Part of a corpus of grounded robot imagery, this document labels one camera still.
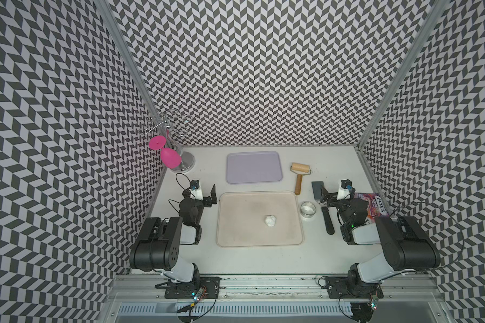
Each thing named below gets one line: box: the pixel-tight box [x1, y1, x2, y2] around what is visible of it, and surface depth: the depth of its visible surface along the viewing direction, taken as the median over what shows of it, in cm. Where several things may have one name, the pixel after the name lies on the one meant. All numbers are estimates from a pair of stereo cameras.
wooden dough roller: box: [290, 162, 312, 196], surface depth 107 cm
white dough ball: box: [264, 214, 277, 227], surface depth 88 cm
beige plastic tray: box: [216, 191, 305, 247], surface depth 92 cm
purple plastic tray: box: [226, 150, 283, 184], surface depth 111 cm
